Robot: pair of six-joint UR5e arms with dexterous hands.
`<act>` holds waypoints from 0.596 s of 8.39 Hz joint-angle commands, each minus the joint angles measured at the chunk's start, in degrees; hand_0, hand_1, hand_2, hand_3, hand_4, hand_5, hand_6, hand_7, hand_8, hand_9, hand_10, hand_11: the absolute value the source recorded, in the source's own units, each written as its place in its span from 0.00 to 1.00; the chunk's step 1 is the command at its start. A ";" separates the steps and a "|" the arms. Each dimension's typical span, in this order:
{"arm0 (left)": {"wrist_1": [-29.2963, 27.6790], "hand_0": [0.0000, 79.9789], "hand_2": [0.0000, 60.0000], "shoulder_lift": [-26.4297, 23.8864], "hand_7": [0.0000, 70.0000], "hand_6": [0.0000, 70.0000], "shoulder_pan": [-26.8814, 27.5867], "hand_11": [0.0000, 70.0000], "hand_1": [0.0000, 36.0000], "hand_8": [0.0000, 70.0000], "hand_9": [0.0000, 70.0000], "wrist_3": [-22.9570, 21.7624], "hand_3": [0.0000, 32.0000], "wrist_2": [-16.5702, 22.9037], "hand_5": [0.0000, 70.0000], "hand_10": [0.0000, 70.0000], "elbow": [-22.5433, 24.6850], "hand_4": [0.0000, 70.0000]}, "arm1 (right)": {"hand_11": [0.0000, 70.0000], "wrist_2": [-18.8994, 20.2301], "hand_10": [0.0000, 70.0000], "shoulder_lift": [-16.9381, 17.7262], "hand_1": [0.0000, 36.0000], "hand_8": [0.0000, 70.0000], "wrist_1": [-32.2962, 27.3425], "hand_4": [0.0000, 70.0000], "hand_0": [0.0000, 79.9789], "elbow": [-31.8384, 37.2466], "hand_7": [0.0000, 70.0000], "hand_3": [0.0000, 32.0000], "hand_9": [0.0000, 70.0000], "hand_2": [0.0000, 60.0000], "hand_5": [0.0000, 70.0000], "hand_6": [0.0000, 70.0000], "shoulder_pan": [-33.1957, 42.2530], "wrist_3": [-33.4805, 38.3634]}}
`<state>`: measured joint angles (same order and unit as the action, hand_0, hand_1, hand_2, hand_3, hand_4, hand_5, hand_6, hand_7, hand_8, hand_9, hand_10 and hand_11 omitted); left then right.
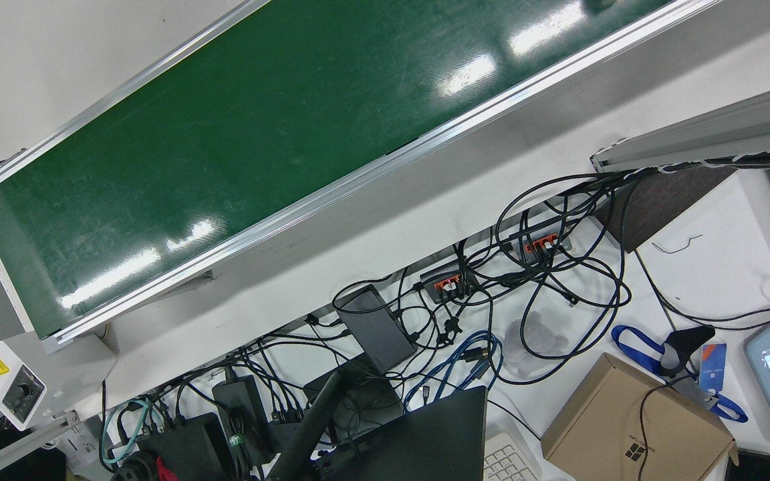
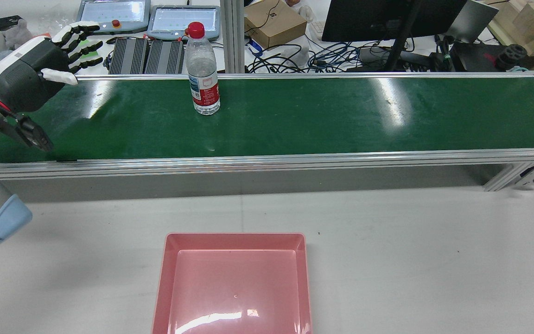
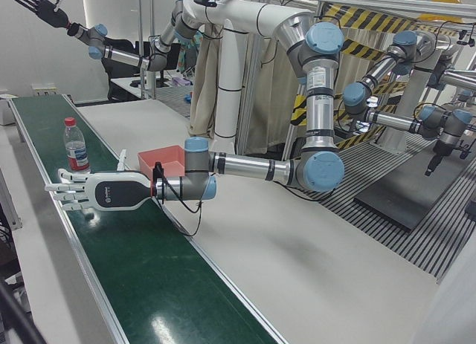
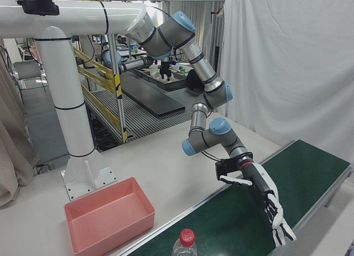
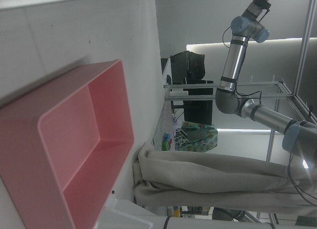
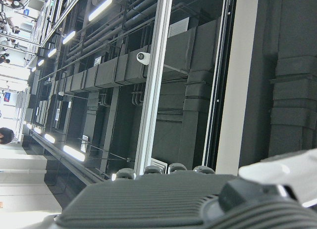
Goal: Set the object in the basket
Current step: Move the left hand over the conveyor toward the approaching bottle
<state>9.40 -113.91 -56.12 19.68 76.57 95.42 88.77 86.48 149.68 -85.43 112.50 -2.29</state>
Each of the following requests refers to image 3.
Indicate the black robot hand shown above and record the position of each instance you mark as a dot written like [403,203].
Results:
[52,13]

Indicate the white and grey robot hand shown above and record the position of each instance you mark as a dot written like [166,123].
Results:
[115,191]

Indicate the clear water bottle red cap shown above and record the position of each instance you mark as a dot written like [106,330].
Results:
[76,151]

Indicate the silver second robot arm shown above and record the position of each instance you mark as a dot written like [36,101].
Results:
[390,120]

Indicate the silver blue-jointed robot arm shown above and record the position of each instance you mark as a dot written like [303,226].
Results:
[122,56]
[245,165]

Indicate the pink plastic basket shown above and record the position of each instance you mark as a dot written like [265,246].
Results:
[167,158]

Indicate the white power strip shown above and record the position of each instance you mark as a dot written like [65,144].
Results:
[42,90]

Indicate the black office chair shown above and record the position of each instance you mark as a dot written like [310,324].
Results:
[119,87]

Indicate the white desk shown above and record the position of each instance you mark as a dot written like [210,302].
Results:
[124,85]

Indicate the small black monitor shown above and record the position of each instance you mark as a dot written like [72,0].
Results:
[170,63]

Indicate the purple box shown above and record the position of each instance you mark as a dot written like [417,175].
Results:
[182,81]

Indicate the beige curtain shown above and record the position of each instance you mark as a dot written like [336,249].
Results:
[204,99]

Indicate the teal patterned cloth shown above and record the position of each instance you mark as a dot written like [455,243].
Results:
[184,56]

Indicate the black tripod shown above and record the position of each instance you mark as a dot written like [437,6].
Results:
[15,314]

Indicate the yellow black striped barrier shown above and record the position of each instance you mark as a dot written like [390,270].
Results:
[372,19]

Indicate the black white striped floor mat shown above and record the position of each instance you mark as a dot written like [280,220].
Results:
[427,247]

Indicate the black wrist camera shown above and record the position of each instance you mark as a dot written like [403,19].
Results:
[158,171]

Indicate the green conveyor belt aluminium frame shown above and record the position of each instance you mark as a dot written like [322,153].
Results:
[130,266]

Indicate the aluminium frame post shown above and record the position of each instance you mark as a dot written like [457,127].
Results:
[141,24]

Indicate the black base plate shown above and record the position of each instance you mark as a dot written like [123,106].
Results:
[401,206]

